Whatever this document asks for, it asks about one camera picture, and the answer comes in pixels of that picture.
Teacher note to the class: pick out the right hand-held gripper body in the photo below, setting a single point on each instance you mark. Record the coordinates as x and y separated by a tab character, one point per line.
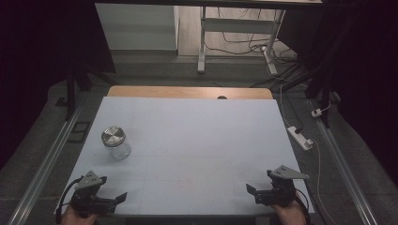
283	187

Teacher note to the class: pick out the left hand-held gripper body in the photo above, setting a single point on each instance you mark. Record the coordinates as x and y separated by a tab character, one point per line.
89	182

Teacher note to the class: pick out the clear glass jar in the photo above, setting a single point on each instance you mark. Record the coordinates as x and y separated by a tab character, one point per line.
120	151

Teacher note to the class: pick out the person's right hand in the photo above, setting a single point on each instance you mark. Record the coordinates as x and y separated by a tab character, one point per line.
291	215

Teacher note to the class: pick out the person's left hand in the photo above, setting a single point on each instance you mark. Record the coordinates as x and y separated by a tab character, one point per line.
76	220

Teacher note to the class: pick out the white power strip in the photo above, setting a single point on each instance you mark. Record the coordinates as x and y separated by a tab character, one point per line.
298	137

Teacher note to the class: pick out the small white plug adapter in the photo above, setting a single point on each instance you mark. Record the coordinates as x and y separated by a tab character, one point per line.
316	112

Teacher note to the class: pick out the black metal stand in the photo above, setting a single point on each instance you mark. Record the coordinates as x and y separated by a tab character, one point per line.
70	90
325	93

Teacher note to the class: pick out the wooden table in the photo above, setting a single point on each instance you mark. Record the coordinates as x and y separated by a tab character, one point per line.
175	92

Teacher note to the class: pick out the black curtain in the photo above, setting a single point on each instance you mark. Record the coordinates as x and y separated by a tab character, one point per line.
37	62
363	68

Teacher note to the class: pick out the aluminium floor rail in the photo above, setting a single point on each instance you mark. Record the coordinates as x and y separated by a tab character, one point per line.
47	165
344	175

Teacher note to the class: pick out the black rectangular floor bracket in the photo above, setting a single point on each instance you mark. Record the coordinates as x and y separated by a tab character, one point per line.
79	132

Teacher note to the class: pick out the pale grey wall panel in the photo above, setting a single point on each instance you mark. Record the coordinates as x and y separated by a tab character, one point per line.
137	26

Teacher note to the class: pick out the white metal desk frame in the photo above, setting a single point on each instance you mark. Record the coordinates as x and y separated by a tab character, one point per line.
237	25

